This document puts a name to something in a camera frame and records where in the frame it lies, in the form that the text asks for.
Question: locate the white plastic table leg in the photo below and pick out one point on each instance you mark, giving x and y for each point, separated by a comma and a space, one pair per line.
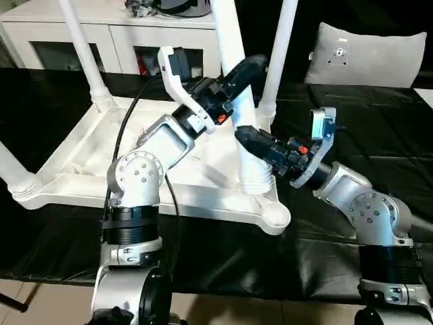
17, 176
230, 34
279, 50
84, 50

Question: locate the white plastic table top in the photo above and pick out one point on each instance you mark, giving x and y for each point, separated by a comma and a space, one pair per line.
84, 142

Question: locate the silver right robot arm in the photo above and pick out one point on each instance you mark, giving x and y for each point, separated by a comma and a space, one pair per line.
365, 203

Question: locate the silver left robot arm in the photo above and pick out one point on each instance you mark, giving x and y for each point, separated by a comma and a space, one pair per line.
152, 152

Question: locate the grey helmet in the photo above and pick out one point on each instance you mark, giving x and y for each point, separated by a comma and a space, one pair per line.
182, 6

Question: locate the black work mat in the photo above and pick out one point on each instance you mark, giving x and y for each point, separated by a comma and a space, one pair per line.
372, 118

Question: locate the black clutter pile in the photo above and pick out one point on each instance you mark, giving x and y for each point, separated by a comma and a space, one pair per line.
138, 8

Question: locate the grey cushion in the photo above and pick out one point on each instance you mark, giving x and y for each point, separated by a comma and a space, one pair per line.
368, 54

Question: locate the white glass-door cabinet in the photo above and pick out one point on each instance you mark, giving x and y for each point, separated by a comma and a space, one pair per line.
50, 37

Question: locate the black stand base bar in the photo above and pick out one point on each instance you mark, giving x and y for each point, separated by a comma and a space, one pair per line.
13, 301

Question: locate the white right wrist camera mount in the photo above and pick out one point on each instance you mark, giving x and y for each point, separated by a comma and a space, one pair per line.
321, 125

